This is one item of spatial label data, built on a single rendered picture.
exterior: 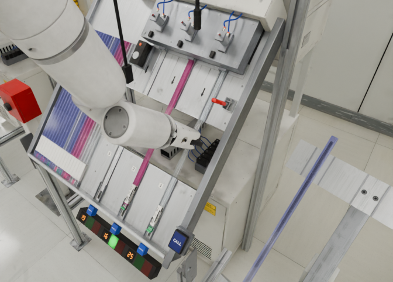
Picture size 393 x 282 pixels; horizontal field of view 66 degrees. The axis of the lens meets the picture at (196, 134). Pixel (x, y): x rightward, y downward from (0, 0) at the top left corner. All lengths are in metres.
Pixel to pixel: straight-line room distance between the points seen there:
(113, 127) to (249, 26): 0.44
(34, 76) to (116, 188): 1.26
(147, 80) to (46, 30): 0.61
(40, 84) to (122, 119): 1.58
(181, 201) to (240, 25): 0.50
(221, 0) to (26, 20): 0.57
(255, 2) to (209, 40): 0.15
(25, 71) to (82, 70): 1.63
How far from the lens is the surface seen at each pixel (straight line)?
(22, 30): 0.40
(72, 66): 0.43
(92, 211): 1.03
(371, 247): 1.95
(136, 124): 0.56
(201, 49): 0.84
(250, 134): 1.37
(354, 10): 2.36
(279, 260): 1.73
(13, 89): 1.57
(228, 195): 1.13
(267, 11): 0.80
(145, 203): 0.92
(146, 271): 0.95
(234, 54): 0.80
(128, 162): 0.96
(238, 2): 0.84
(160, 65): 0.96
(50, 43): 0.41
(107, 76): 0.47
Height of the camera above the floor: 1.51
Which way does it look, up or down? 42 degrees down
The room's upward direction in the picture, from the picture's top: straight up
